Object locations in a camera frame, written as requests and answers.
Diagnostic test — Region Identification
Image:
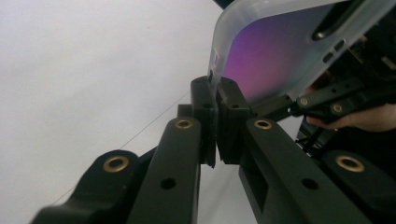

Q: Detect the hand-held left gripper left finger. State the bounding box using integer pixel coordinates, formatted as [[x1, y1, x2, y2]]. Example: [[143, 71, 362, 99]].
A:
[[126, 76, 219, 224]]

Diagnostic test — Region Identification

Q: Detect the white foam board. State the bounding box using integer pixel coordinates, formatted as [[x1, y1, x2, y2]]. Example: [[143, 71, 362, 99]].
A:
[[0, 0, 307, 224]]

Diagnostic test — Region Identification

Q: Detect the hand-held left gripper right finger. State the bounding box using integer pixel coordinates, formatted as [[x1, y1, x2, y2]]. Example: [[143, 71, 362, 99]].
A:
[[216, 77, 372, 224]]

